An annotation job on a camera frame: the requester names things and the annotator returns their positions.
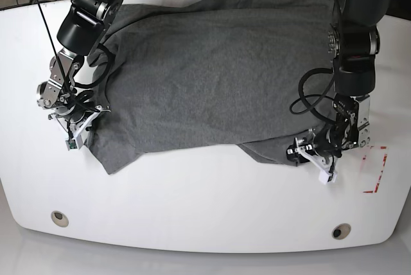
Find table grommet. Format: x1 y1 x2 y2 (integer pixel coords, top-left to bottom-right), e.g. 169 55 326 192
331 223 351 240
51 211 69 228

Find left table grommet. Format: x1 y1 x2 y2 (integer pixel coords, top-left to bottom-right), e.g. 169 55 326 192
51 211 69 228

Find right table grommet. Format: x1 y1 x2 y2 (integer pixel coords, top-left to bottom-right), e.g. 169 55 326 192
331 223 351 240

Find red tape marker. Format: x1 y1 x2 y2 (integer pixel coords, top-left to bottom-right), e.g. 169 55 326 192
358 146 389 193

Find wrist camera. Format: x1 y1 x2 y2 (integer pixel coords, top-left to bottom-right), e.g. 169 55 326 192
66 137 83 151
319 171 337 185

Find grey T-shirt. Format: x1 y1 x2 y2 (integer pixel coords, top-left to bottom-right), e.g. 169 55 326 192
87 0 333 174

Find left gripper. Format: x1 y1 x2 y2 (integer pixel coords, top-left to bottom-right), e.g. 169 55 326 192
286 129 344 179

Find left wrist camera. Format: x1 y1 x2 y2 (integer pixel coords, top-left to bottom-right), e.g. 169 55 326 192
319 171 337 185

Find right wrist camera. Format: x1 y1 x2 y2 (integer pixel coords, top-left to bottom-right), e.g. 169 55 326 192
66 137 83 151

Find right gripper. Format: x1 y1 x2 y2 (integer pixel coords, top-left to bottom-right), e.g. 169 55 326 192
48 105 110 142

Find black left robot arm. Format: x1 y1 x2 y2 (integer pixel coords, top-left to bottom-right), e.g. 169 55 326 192
286 0 390 184

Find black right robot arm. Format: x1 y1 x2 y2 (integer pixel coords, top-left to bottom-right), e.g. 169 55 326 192
37 0 123 150

